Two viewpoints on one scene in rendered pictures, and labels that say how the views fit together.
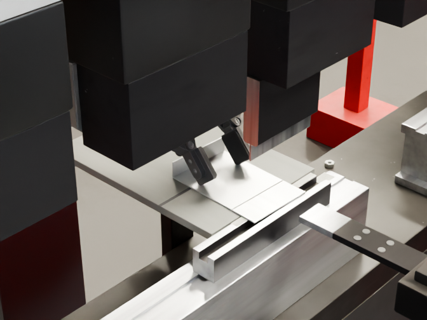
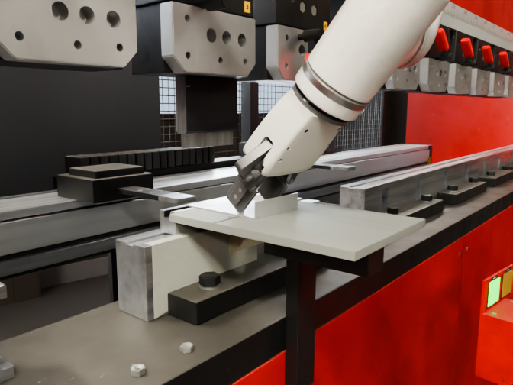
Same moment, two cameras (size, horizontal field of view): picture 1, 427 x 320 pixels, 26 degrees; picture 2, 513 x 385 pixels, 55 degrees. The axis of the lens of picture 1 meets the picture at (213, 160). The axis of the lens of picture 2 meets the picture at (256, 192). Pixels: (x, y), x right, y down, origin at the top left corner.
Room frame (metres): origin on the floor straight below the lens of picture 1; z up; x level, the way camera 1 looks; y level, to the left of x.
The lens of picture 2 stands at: (1.54, -0.05, 1.13)
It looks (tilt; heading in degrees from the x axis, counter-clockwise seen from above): 10 degrees down; 177
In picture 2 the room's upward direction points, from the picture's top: straight up
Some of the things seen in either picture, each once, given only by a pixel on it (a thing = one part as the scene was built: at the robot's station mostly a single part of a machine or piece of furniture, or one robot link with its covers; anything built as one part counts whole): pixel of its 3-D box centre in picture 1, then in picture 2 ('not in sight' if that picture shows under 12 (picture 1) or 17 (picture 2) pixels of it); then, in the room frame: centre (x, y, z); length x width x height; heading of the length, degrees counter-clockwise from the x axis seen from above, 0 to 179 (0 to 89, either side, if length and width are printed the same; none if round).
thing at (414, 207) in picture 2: not in sight; (410, 213); (0.44, 0.38, 0.89); 0.30 x 0.05 x 0.03; 137
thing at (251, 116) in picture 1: (282, 103); (208, 112); (0.85, -0.07, 1.13); 0.10 x 0.02 x 0.10; 137
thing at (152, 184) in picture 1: (182, 161); (294, 220); (0.95, 0.04, 1.00); 0.26 x 0.18 x 0.01; 47
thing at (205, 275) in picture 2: not in sight; (209, 279); (0.93, -0.07, 0.91); 0.03 x 0.03 x 0.02
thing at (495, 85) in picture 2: not in sight; (487, 72); (-0.16, 0.86, 1.26); 0.15 x 0.09 x 0.17; 137
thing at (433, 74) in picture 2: not in sight; (423, 59); (0.28, 0.46, 1.26); 0.15 x 0.09 x 0.17; 137
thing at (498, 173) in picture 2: not in sight; (498, 177); (-0.14, 0.92, 0.89); 0.30 x 0.05 x 0.03; 137
